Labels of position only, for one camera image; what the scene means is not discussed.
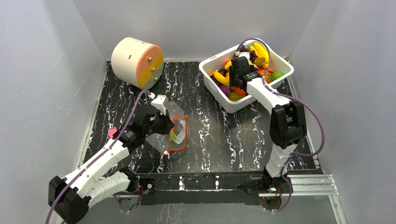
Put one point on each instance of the pink tag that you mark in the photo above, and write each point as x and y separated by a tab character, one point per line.
112	131

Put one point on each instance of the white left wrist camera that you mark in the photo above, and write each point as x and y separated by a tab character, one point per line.
159	102

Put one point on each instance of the yellow toy banana left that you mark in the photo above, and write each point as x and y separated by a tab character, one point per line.
221	79

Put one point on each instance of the clear zip bag orange zipper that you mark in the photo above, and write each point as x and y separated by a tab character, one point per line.
180	121

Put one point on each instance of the yellow toy banana bunch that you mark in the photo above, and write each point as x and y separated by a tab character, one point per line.
263	56

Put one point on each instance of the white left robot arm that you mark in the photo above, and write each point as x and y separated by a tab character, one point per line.
72	196

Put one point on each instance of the cream cylinder orange yellow face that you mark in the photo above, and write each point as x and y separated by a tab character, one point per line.
137	62

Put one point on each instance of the orange netted toy fruit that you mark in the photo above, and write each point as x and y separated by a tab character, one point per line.
267	76

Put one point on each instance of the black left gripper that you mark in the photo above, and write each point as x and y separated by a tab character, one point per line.
168	124

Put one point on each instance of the dark purple toy grapes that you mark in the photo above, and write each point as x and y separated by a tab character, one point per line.
252	50

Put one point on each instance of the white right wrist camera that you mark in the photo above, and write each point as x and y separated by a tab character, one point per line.
245	54

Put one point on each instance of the orange toy carrot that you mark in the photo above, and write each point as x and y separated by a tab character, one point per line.
173	136

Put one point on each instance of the white plastic food bin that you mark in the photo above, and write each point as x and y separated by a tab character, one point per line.
222	61

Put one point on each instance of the green toy vegetable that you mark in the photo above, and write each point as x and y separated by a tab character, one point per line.
276	75

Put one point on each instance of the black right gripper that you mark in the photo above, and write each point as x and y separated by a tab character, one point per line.
236	73

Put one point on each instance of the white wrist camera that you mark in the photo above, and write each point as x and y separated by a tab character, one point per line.
159	102
245	54

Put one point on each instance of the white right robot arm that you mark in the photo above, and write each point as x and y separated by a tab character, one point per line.
287	125

